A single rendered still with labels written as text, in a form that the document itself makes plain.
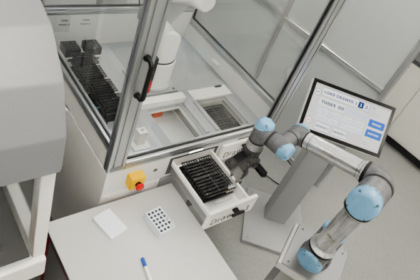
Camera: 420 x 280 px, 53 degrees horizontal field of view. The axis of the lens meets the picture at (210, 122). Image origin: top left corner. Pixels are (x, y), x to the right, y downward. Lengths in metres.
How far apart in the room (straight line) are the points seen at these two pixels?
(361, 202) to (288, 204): 1.51
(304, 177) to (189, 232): 1.14
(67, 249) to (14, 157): 0.75
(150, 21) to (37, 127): 0.50
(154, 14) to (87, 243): 0.96
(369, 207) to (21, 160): 1.12
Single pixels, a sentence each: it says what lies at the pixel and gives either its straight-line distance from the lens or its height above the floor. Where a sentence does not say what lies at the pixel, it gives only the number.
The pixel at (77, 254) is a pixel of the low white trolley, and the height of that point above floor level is 0.76.
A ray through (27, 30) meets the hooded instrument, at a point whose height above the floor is 1.73.
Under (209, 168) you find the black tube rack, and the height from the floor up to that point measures 0.90.
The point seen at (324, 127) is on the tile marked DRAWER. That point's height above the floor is 1.01.
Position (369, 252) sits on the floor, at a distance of 3.59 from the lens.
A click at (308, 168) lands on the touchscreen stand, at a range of 2.83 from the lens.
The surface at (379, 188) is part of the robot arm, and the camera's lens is 1.63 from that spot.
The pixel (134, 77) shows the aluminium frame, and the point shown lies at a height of 1.45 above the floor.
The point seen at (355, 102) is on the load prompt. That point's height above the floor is 1.16.
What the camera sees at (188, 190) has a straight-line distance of 1.96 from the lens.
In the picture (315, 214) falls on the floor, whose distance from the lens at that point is 3.52.
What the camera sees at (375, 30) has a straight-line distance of 3.19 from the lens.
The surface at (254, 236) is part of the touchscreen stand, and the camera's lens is 3.07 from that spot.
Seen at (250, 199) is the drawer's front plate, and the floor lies 0.92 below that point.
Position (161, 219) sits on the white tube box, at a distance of 1.93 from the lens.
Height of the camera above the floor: 2.32
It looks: 38 degrees down
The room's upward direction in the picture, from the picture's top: 23 degrees clockwise
